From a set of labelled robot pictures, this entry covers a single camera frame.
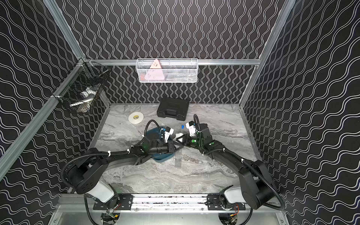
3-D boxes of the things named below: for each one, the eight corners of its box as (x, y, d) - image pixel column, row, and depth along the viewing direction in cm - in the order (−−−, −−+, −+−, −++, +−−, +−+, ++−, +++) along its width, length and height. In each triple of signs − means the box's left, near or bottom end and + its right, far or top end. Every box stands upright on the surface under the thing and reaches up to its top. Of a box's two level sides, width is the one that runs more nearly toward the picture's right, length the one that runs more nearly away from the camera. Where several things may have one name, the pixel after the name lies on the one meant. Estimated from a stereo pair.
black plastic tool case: (157, 117, 114) (156, 112, 109) (164, 99, 127) (163, 94, 122) (187, 121, 111) (187, 116, 106) (190, 102, 124) (191, 97, 120)
